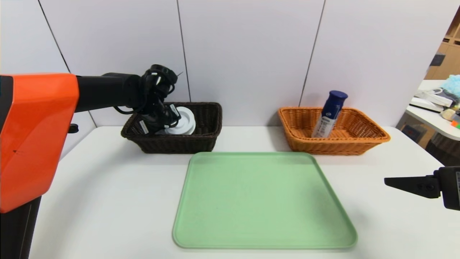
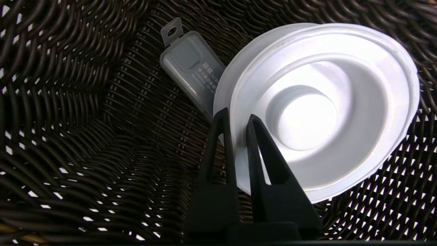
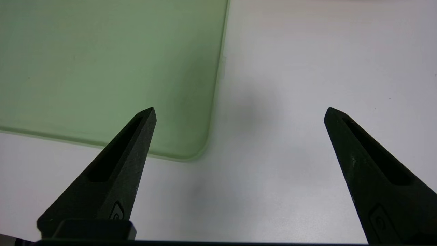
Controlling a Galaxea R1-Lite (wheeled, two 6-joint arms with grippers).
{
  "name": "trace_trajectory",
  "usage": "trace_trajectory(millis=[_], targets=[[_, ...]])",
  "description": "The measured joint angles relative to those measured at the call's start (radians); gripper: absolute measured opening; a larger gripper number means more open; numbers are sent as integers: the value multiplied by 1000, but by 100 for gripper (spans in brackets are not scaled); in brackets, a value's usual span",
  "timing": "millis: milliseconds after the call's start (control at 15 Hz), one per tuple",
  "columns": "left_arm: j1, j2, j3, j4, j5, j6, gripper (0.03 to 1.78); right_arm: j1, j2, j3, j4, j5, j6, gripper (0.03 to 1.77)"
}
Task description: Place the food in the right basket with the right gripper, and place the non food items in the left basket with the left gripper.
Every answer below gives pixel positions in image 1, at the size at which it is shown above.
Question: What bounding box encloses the blue white bottle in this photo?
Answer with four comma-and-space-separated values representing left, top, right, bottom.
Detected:
311, 90, 348, 138

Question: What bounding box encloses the white power strip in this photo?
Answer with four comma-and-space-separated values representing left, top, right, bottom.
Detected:
410, 88, 453, 108

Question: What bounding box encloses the light blue cloth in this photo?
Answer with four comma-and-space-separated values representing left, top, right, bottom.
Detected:
441, 74, 460, 95

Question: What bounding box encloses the dark brown wicker basket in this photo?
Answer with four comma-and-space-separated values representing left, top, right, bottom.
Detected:
120, 102, 222, 154

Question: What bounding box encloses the wooden shelf unit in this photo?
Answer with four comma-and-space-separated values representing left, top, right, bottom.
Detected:
425, 7, 460, 80

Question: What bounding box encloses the light green plastic tray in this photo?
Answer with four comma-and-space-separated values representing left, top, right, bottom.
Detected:
172, 151, 358, 250

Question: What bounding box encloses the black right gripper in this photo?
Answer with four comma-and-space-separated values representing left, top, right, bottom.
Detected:
384, 166, 460, 211

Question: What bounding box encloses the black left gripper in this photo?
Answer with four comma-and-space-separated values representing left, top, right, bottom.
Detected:
160, 104, 181, 128

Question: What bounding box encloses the white round plastic spool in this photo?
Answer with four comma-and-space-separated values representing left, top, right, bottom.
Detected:
155, 106, 196, 136

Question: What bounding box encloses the dark brown storage bin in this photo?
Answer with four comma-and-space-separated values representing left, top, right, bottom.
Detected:
426, 132, 460, 167

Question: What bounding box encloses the orange wicker basket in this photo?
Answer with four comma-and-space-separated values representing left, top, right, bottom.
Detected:
278, 106, 391, 155

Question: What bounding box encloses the white side table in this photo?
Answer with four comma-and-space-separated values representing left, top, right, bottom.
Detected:
405, 79, 460, 141

